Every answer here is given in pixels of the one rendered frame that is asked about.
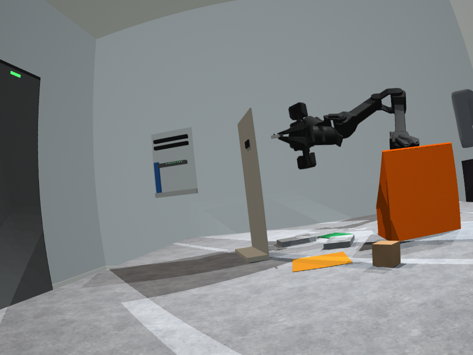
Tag orange flat square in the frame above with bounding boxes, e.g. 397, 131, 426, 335
292, 252, 353, 272

